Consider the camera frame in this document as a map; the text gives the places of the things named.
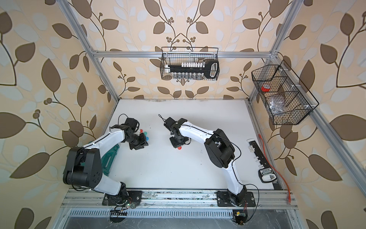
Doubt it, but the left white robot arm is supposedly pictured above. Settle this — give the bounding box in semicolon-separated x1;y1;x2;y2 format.
63;129;148;196

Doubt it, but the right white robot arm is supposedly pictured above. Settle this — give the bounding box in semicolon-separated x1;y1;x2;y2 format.
164;118;247;201

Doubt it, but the green cloth bag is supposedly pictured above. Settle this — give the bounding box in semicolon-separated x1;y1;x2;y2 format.
101;144;120;176

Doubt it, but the black white tool in basket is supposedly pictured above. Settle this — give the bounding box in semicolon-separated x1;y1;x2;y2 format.
162;59;220;79

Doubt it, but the handheld label device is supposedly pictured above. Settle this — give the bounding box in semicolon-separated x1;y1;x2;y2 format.
247;138;277;183

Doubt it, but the red tape roll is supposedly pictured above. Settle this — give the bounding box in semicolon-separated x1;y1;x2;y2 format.
261;84;271;93

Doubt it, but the clear plastic bag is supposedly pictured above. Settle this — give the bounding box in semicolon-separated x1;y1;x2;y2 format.
268;95;289;115

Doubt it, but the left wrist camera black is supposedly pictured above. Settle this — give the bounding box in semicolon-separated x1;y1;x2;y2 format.
124;117;140;133

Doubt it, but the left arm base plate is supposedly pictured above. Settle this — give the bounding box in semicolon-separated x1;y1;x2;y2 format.
102;190;143;209

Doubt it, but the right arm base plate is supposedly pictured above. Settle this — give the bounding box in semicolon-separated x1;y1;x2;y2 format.
216;191;256;208

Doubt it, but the black wire basket back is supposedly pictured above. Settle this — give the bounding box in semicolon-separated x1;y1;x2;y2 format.
160;46;220;81

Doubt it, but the black wire basket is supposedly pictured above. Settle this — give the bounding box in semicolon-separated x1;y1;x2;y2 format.
160;46;220;81
251;60;319;125

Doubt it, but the aluminium rail front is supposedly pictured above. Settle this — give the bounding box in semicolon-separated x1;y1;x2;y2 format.
61;189;298;210

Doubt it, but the black wire basket right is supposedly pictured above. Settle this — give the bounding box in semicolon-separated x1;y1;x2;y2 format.
251;60;319;125

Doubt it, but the red cable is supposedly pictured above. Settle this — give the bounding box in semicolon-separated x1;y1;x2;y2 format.
257;134;292;204

